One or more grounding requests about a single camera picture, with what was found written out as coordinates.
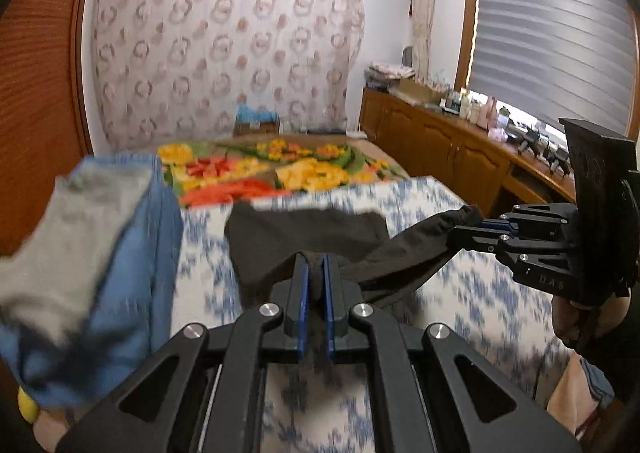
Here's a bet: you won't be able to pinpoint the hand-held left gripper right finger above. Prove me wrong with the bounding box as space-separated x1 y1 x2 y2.
320 253 583 453

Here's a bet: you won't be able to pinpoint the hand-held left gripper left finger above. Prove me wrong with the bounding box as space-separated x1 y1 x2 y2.
55 253 312 453

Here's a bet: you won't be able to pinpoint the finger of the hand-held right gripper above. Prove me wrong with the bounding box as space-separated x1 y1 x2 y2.
449 235 582 292
449 203 579 240

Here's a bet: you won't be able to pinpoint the black pants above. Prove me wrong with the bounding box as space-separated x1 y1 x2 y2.
224 200 483 329

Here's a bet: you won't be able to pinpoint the grey pants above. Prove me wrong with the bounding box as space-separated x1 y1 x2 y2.
0 163 153 349

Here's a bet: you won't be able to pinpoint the person's right hand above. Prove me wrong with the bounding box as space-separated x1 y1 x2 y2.
552 293 629 357

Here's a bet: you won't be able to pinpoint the blue floral bedsheet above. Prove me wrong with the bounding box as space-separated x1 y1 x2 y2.
30 175 576 453

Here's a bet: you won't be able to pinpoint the blue jeans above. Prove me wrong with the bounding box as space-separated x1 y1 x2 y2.
0 153 183 409

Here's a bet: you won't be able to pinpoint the wooden cabinet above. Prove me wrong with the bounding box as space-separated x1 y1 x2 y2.
360 87 576 218

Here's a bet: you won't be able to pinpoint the cardboard box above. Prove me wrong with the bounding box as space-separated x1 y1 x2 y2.
395 78 441 104

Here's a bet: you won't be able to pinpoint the colourful flower blanket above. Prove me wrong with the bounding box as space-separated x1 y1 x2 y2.
157 140 408 208

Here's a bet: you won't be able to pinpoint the stack of papers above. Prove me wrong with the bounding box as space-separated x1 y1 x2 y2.
365 62 416 91

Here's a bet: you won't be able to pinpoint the yellow plush toy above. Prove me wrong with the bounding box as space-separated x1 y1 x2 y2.
17 385 41 426

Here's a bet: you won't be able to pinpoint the blue cloth bag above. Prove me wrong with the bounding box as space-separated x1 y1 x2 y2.
235 105 278 136

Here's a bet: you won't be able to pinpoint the beige corner curtain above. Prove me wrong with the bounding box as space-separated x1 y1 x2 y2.
407 0 438 66

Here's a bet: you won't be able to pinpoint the circle patterned curtain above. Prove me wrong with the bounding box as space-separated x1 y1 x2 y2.
89 0 365 151

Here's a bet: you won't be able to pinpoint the wooden louvred wardrobe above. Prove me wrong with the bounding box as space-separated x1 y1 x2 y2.
0 0 98 259

